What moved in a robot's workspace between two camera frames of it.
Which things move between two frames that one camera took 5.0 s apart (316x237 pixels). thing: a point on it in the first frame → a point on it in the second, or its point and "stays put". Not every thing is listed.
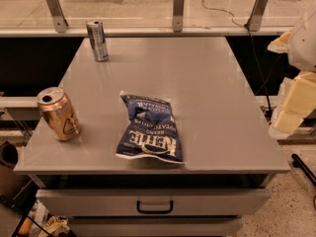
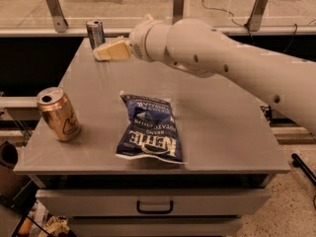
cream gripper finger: x=281 y=44 → x=147 y=17
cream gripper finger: x=299 y=104 → x=114 y=51
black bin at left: x=9 y=154 stays put
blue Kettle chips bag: x=149 y=130 stays put
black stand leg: x=298 y=163 stays put
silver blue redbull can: x=98 y=40 stays put
